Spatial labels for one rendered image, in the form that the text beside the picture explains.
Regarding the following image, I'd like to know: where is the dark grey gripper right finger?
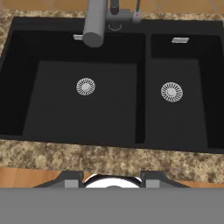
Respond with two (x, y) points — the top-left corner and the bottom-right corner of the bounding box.
(140, 171), (191, 189)

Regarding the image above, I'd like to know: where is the black double-basin sink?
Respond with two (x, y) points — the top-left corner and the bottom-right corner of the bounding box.
(0, 16), (224, 155)

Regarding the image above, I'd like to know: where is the white and black round thing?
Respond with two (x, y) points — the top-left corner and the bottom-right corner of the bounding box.
(83, 173), (143, 189)

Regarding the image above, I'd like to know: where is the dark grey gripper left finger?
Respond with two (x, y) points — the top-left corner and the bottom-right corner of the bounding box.
(33, 170), (85, 189)

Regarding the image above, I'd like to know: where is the grey metal tap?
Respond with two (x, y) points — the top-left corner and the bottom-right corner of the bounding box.
(82, 0), (143, 48)

